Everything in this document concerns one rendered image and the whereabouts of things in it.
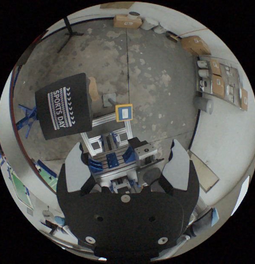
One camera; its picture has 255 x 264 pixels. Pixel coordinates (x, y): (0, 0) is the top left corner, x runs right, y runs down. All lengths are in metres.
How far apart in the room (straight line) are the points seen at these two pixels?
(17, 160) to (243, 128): 3.25
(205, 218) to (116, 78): 1.87
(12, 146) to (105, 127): 1.46
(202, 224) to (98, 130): 1.65
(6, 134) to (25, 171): 0.06
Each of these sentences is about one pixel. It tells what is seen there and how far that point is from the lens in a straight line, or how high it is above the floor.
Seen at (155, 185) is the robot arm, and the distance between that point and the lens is 0.62.
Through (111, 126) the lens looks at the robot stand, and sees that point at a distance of 1.52.
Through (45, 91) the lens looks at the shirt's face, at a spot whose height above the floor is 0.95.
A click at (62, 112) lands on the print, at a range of 0.72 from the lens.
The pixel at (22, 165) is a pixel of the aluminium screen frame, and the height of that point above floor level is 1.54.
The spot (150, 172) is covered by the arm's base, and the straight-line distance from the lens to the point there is 0.65.
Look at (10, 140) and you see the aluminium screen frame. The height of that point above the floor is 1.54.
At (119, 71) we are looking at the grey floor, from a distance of 1.67.
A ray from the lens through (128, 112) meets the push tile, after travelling 0.68.
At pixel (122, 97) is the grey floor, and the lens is 1.66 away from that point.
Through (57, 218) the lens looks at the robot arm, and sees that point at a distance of 0.70.
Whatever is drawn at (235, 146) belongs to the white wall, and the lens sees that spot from 3.21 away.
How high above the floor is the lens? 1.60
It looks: 57 degrees down
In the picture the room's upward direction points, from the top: 146 degrees clockwise
